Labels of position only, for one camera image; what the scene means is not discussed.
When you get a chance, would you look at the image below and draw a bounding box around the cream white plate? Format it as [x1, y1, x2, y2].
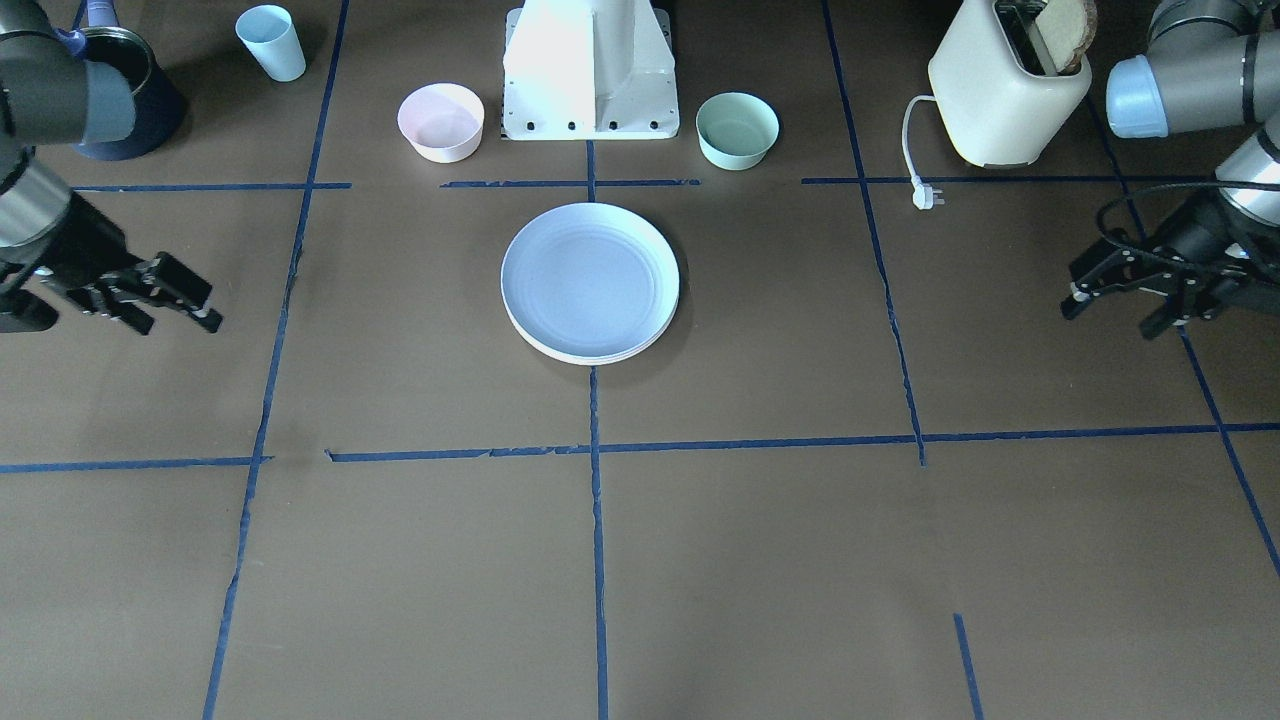
[513, 322, 671, 366]

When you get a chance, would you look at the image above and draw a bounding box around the light blue plate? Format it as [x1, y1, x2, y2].
[500, 202, 681, 355]

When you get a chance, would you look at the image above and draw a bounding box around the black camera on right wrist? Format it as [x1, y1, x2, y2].
[1, 260, 59, 334]

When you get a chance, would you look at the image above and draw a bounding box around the green plastic bowl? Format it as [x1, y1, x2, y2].
[695, 92, 781, 170]

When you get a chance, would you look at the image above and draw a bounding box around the slice of toast bread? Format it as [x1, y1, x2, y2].
[1033, 0, 1098, 76]

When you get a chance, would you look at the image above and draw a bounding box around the light blue plastic cup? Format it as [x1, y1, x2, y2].
[236, 4, 306, 83]

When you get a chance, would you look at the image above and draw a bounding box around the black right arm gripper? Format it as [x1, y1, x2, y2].
[3, 195, 224, 336]

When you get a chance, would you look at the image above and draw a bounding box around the dark blue cooking pot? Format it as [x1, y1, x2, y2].
[74, 1, 188, 161]

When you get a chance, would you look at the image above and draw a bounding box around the white power cord with plug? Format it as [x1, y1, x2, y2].
[902, 94, 946, 211]

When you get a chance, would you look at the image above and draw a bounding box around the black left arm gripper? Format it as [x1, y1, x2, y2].
[1060, 190, 1279, 340]

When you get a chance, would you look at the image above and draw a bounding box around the pink plastic bowl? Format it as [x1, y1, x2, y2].
[396, 83, 485, 164]

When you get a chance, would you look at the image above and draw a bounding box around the cream white toaster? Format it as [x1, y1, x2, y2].
[928, 1, 1093, 168]

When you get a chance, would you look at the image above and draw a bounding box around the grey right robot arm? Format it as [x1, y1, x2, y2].
[1, 1, 221, 334]

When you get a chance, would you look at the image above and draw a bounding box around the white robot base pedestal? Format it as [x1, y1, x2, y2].
[500, 1, 680, 142]

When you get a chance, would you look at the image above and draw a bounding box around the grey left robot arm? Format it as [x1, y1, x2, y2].
[1060, 1, 1279, 340]

